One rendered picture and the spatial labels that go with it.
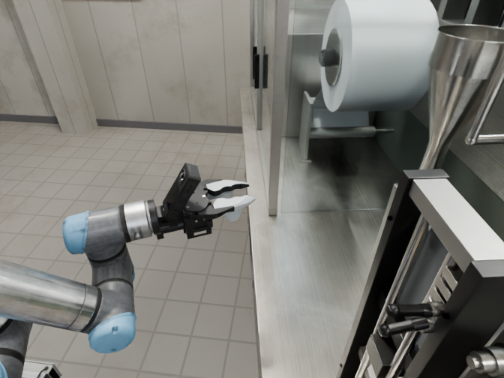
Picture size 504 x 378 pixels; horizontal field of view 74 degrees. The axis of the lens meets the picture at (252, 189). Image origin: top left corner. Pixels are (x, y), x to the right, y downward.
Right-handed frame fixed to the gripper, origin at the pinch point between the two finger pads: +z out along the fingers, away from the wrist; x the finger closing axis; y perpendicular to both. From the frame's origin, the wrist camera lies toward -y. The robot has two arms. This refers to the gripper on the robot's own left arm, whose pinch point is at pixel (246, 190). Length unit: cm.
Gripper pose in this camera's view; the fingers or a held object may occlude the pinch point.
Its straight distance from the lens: 70.5
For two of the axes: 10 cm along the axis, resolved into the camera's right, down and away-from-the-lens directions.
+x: 3.3, 6.7, -6.7
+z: 9.4, -2.0, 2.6
